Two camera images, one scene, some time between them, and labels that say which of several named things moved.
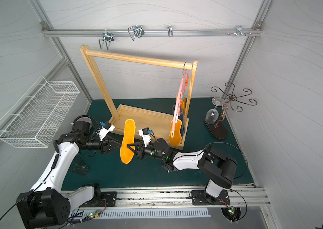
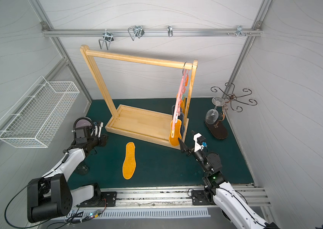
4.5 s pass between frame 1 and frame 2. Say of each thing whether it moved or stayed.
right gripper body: moved
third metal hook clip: stayed
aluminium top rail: stayed
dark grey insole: stayed
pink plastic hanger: stayed
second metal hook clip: stayed
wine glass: stayed
